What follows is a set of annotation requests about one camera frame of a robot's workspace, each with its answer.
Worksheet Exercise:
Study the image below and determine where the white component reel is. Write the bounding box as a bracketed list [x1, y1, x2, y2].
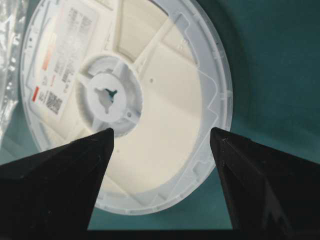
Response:
[20, 0, 233, 216]

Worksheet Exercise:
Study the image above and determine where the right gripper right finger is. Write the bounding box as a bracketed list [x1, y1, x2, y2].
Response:
[210, 127, 320, 240]

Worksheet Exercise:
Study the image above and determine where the clear plastic zip bag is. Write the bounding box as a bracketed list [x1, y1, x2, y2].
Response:
[0, 0, 29, 142]

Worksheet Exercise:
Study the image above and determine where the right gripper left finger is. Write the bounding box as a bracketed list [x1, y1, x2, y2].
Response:
[0, 128, 114, 240]

